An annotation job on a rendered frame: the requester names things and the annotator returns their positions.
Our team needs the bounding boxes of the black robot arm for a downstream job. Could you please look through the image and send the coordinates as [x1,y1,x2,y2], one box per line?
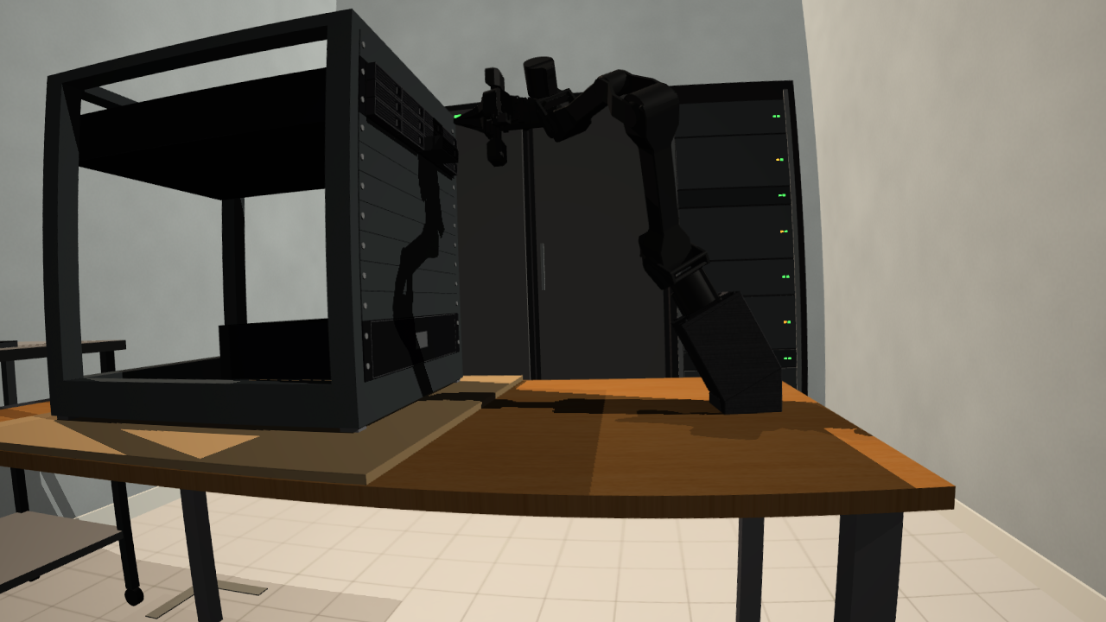
[482,56,722,319]

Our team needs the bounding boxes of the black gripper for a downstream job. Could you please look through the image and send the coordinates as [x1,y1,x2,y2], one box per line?
[453,68,532,167]

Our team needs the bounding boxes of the black open rack frame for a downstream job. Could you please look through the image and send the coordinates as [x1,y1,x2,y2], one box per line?
[42,9,463,433]

